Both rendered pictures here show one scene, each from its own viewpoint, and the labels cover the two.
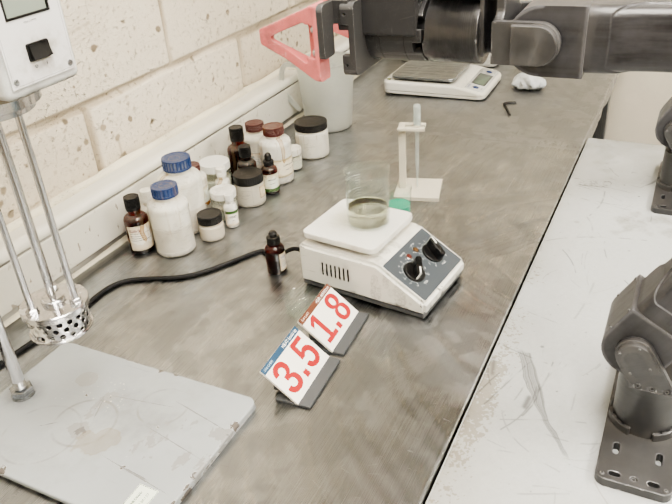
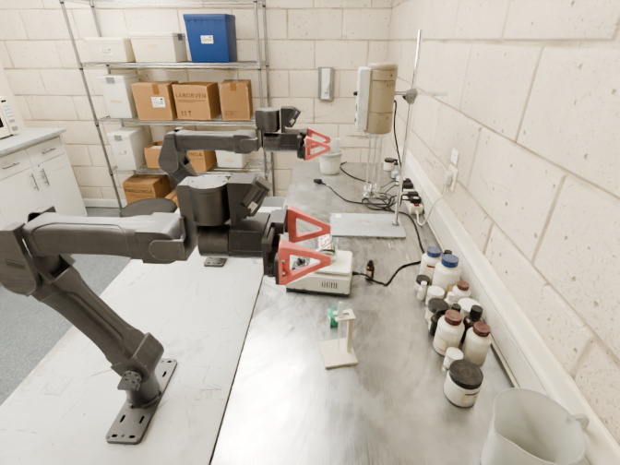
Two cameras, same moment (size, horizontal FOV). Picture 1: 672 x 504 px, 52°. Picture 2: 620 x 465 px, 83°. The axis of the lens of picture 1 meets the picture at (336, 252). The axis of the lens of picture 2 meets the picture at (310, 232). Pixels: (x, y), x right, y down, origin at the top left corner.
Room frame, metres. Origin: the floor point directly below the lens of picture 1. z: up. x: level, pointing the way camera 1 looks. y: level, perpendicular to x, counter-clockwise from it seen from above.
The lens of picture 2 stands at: (1.66, -0.48, 1.58)
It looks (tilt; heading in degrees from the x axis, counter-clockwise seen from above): 29 degrees down; 155
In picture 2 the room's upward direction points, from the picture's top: straight up
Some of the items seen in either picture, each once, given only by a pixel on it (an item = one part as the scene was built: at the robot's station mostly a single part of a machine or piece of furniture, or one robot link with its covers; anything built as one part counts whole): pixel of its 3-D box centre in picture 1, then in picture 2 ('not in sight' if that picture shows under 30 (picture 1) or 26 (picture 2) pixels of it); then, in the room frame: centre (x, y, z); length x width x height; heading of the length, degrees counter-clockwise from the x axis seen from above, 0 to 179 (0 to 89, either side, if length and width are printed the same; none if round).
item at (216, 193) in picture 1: (224, 202); (435, 297); (1.09, 0.19, 0.93); 0.05 x 0.05 x 0.05
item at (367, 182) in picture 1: (369, 197); (327, 250); (0.87, -0.05, 1.03); 0.07 x 0.06 x 0.08; 128
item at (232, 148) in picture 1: (239, 154); (471, 325); (1.24, 0.17, 0.95); 0.04 x 0.04 x 0.11
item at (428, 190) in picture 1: (418, 158); (338, 334); (1.13, -0.16, 0.96); 0.08 x 0.08 x 0.13; 76
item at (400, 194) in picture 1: (398, 204); (334, 313); (1.03, -0.11, 0.93); 0.04 x 0.04 x 0.06
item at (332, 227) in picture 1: (358, 224); (331, 261); (0.87, -0.03, 0.98); 0.12 x 0.12 x 0.01; 55
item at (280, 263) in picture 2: not in sight; (299, 254); (1.26, -0.31, 1.30); 0.09 x 0.07 x 0.07; 62
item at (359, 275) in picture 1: (375, 254); (323, 271); (0.86, -0.06, 0.94); 0.22 x 0.13 x 0.08; 55
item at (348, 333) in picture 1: (334, 318); not in sight; (0.74, 0.01, 0.92); 0.09 x 0.06 x 0.04; 155
